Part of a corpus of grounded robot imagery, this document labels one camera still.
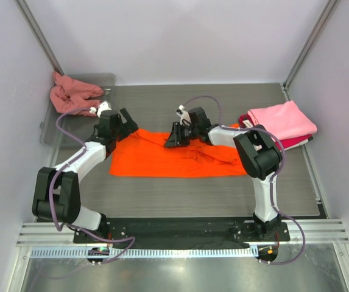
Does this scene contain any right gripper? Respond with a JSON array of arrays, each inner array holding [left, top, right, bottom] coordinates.
[[164, 122, 199, 149]]

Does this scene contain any orange t shirt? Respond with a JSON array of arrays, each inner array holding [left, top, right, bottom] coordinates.
[[109, 129, 247, 178]]

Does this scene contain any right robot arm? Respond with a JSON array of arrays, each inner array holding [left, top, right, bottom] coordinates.
[[164, 105, 283, 241]]

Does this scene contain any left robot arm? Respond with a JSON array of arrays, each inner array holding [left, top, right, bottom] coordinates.
[[32, 102, 138, 243]]

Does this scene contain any clear grey plastic bin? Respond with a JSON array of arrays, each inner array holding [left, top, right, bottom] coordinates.
[[40, 73, 117, 148]]

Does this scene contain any salmon pink crumpled t shirt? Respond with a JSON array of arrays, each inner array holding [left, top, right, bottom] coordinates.
[[50, 72, 104, 116]]

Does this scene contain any magenta folded t shirt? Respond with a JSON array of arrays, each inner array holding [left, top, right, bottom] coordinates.
[[238, 114, 313, 150]]

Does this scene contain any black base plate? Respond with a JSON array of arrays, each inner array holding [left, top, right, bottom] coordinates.
[[72, 216, 291, 245]]

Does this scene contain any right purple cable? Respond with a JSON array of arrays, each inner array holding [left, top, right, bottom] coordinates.
[[177, 96, 306, 266]]

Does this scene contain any purple cable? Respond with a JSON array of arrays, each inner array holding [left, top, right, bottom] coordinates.
[[177, 96, 306, 266], [48, 106, 136, 264]]

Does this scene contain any left frame post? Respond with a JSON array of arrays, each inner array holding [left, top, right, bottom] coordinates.
[[15, 0, 64, 74]]

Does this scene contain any frame post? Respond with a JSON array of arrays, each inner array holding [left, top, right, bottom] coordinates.
[[281, 0, 340, 92], [15, 0, 64, 74]]

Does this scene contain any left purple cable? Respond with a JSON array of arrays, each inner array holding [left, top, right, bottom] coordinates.
[[48, 106, 136, 264]]

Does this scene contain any slotted cable duct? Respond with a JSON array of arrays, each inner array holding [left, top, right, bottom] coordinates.
[[30, 246, 258, 260]]

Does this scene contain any right frame post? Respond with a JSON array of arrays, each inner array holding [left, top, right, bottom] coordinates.
[[281, 0, 340, 92]]

